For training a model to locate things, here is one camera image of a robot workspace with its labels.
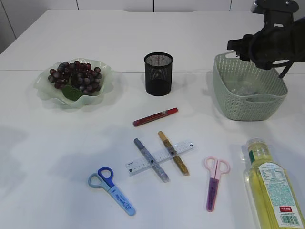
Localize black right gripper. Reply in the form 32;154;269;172
227;18;305;70

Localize pink purple safety scissors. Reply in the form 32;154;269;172
203;156;231;212

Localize purple artificial grape bunch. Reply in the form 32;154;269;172
48;61;102;101

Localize clear plastic ruler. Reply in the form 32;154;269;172
125;141;195;176

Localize blue safety scissors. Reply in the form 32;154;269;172
88;167;136;216

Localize green woven plastic basket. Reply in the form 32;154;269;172
213;53;288;121

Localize red marker pen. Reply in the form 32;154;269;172
132;108;178;127

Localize yellow drink bottle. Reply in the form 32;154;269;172
244;138;305;229

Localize silver glitter pen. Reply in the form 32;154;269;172
133;138;170;183

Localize black mesh pen holder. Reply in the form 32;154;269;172
144;52;173;96

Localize pale green wavy plate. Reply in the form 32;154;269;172
33;58;112;108

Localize clear plastic sheet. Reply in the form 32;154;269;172
224;80;261;96

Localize gold glitter pen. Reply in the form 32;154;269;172
158;131;189;176

